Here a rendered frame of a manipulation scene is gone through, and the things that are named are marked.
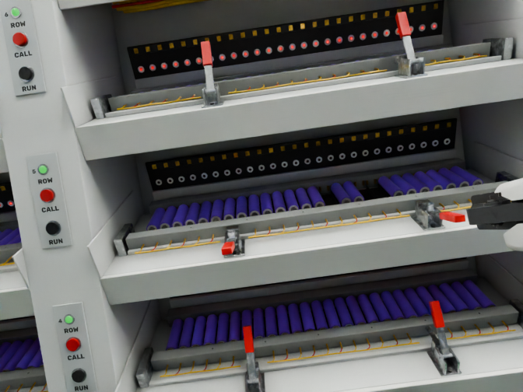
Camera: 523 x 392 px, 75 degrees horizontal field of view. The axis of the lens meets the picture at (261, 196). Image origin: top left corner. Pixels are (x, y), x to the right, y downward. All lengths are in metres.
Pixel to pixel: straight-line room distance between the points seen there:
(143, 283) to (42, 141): 0.23
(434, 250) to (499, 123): 0.24
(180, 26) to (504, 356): 0.74
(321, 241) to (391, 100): 0.20
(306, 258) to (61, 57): 0.41
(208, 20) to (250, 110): 0.29
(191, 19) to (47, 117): 0.33
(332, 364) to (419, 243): 0.22
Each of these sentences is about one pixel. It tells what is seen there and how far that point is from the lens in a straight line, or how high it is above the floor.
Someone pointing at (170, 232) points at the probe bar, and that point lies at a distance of 0.51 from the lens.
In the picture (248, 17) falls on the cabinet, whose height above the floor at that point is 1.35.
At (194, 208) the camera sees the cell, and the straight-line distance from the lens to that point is 0.58.
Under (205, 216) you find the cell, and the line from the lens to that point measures 0.55.
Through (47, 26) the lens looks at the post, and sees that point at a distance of 0.56.
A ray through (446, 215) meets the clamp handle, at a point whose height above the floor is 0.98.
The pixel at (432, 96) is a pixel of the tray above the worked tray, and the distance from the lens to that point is 0.51.
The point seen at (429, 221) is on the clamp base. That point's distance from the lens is 0.52.
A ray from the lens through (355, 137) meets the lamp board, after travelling 0.62.
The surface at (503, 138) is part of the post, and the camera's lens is 0.65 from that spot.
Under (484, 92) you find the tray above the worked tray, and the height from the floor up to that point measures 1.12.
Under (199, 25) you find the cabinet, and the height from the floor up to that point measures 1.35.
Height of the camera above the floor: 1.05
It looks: 3 degrees down
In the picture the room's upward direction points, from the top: 8 degrees counter-clockwise
